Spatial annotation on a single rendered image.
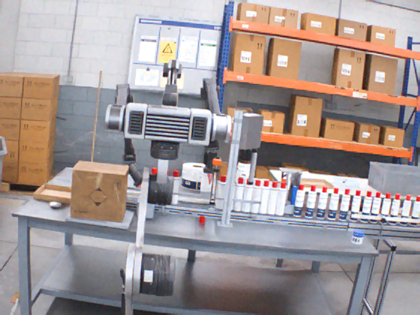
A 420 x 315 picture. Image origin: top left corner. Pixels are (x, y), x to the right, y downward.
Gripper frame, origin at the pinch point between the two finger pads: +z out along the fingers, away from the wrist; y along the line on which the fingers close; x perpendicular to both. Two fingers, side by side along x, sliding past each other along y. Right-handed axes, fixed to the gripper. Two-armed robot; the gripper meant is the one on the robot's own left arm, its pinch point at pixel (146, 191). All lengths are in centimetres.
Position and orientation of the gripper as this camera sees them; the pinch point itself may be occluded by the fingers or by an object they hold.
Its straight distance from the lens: 342.4
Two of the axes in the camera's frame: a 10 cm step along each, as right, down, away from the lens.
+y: -0.1, -2.1, 9.8
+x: -8.4, 5.3, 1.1
